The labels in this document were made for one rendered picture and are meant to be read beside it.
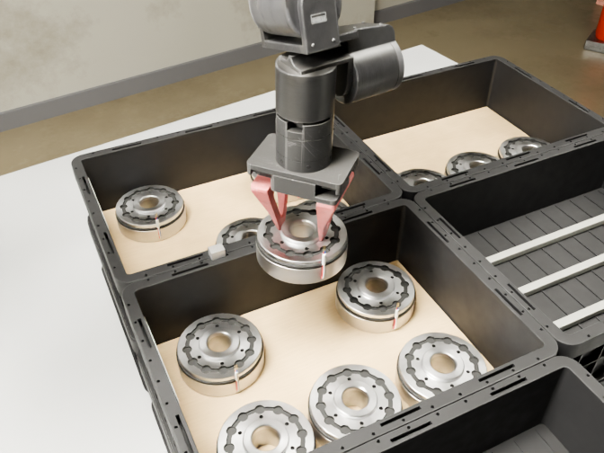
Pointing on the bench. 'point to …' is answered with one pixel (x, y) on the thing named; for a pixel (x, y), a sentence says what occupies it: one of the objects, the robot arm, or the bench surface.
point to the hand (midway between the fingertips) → (301, 226)
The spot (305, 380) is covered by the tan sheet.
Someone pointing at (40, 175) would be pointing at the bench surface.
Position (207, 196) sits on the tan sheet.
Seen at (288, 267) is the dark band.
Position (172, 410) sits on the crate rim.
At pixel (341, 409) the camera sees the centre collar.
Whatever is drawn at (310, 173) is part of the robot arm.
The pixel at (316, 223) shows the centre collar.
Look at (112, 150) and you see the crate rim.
